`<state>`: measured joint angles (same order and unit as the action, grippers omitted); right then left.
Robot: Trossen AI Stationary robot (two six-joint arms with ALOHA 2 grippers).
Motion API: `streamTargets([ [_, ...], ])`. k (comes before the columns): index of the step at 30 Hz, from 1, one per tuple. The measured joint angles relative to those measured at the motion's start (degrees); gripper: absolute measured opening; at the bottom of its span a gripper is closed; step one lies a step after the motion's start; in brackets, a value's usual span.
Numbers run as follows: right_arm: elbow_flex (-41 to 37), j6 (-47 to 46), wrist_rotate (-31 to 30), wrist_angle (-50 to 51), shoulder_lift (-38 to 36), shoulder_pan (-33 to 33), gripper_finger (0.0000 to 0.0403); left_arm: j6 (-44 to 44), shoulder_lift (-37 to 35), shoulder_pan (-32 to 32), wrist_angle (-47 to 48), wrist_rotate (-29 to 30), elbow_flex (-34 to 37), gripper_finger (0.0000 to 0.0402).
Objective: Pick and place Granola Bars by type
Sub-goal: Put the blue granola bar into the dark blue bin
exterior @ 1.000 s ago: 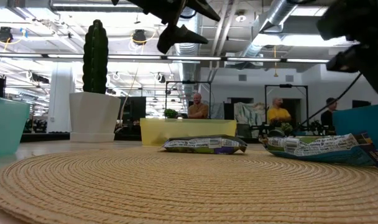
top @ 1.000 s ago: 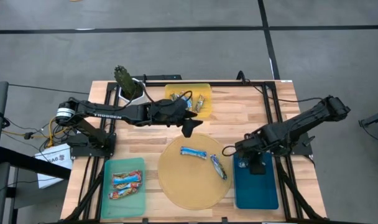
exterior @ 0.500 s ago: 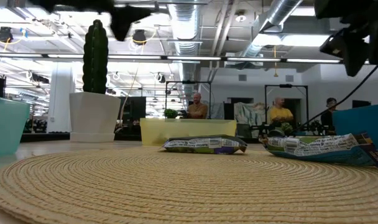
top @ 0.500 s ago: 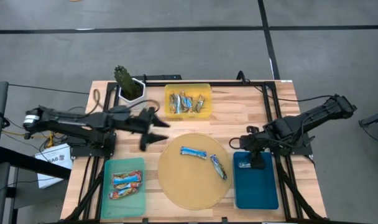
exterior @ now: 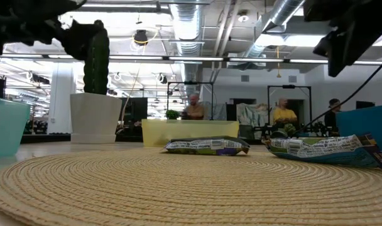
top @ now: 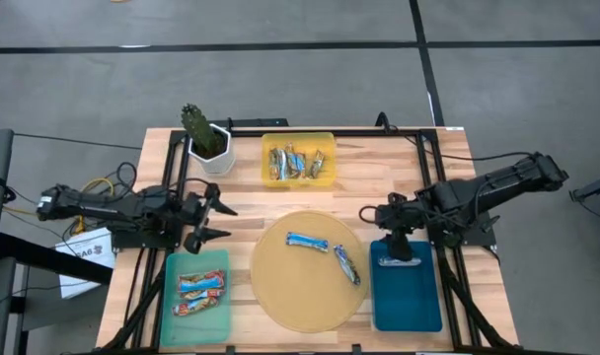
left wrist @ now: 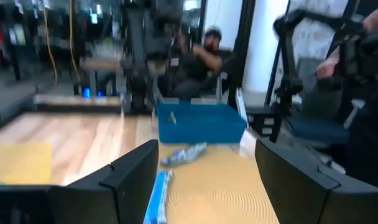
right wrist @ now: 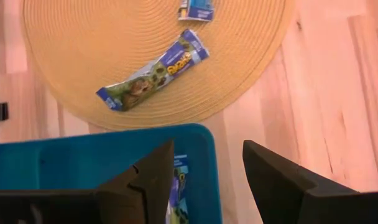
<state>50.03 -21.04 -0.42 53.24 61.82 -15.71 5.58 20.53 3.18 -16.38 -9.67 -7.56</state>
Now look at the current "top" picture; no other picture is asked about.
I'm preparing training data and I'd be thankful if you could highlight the teal translucent plastic bin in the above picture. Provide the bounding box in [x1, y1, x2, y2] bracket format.
[160, 248, 232, 348]

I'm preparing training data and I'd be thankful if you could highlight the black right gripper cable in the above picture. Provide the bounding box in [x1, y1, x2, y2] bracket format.
[357, 203, 383, 227]

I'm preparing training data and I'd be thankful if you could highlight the grey equipment stand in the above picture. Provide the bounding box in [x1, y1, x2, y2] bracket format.
[568, 172, 600, 209]

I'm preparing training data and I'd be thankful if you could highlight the blue Chewy granola bar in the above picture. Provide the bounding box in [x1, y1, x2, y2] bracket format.
[285, 231, 331, 253]
[333, 244, 362, 287]
[377, 254, 423, 268]

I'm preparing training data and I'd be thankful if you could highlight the yellow cable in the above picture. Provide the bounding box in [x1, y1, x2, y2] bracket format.
[75, 176, 115, 234]

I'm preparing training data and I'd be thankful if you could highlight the black power box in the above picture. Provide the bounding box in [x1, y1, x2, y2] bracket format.
[228, 116, 290, 128]

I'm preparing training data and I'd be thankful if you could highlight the blue plastic bin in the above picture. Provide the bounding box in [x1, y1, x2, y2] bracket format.
[369, 240, 443, 333]

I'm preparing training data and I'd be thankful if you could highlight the red-ended Chewy granola bar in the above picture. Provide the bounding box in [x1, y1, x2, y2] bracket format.
[171, 295, 220, 318]
[176, 268, 227, 293]
[180, 288, 227, 301]

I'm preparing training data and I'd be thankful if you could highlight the yellow translucent plastic bin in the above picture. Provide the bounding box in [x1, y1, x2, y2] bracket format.
[261, 131, 338, 189]

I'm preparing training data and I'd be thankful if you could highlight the green cactus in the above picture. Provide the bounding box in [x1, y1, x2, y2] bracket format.
[180, 103, 226, 154]

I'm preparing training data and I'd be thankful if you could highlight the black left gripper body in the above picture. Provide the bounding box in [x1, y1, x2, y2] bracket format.
[181, 182, 220, 255]

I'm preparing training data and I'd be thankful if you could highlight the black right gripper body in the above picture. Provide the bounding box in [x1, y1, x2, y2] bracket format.
[376, 194, 424, 237]

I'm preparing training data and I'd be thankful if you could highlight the black aluminium table frame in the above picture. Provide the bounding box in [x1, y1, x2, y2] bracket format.
[102, 125, 521, 355]

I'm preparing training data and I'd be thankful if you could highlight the round woven straw placemat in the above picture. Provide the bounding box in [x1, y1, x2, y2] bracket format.
[250, 210, 370, 334]

